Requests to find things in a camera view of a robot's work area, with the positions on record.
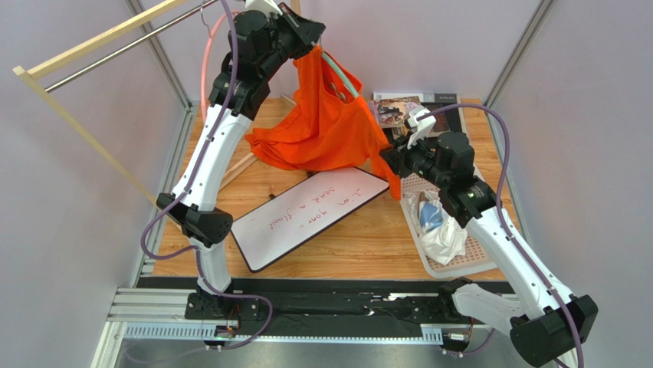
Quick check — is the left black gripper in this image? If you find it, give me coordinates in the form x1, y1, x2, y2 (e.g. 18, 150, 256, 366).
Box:
258, 2, 326, 82

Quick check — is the pink clothes hanger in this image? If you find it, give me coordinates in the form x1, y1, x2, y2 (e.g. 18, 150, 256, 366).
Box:
199, 14, 227, 121

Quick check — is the green clothes hanger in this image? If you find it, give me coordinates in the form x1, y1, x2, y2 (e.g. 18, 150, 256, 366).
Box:
310, 44, 359, 104

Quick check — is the orange t shirt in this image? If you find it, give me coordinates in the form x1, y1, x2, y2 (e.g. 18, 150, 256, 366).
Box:
245, 47, 402, 199

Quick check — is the white printed t shirt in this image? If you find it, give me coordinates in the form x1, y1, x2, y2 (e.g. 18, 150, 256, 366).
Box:
404, 190, 468, 265

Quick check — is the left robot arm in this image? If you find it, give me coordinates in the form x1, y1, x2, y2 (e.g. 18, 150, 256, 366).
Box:
156, 1, 326, 297

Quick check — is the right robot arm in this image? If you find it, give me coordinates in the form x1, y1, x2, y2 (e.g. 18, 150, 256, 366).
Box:
380, 132, 598, 367

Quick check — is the pink cover book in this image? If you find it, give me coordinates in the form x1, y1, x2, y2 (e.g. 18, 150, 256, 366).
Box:
367, 96, 421, 128

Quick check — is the large black book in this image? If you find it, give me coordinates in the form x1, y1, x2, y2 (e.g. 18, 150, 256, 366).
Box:
371, 92, 467, 143

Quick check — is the white plastic basket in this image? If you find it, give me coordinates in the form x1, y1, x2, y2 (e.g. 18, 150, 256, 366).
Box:
399, 174, 497, 279

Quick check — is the whiteboard with red writing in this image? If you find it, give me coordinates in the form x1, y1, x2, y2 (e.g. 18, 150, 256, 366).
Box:
231, 167, 389, 273

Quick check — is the wooden clothes rack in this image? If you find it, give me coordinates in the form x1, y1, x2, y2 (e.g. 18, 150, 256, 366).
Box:
11, 0, 304, 205

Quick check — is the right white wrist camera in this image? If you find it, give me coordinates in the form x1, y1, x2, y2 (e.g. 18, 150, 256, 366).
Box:
405, 106, 437, 149

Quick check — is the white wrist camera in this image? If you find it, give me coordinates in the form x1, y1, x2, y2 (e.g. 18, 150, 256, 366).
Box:
244, 0, 283, 16
405, 106, 437, 149

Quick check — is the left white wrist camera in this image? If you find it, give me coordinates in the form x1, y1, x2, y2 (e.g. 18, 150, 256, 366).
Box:
244, 0, 283, 16

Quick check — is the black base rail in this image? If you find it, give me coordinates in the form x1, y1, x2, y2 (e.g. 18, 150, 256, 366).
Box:
136, 277, 499, 356

